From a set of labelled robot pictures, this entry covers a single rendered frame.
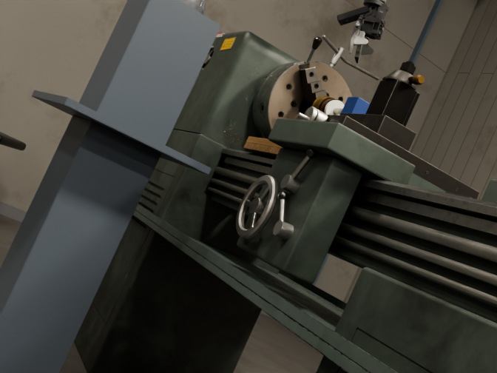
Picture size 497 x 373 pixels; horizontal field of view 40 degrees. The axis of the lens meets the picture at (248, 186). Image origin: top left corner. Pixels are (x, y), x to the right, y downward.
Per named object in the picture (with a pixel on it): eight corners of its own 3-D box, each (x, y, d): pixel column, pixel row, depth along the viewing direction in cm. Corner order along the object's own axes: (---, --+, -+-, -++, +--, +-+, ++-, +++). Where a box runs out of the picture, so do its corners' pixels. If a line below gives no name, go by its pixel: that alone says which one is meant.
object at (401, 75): (378, 78, 166) (383, 67, 166) (402, 93, 170) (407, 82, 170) (397, 78, 159) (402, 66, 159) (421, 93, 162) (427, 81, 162)
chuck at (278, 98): (239, 124, 219) (287, 43, 222) (310, 173, 231) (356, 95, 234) (250, 126, 211) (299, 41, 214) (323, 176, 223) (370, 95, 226)
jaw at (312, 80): (299, 102, 220) (292, 66, 217) (312, 99, 221) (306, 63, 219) (315, 102, 210) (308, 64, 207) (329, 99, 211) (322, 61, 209)
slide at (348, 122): (301, 129, 166) (308, 112, 166) (427, 198, 183) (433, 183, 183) (338, 133, 149) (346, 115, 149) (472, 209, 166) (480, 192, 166)
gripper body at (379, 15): (376, 35, 228) (386, 1, 228) (352, 30, 231) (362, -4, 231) (380, 42, 235) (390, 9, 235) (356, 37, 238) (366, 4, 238)
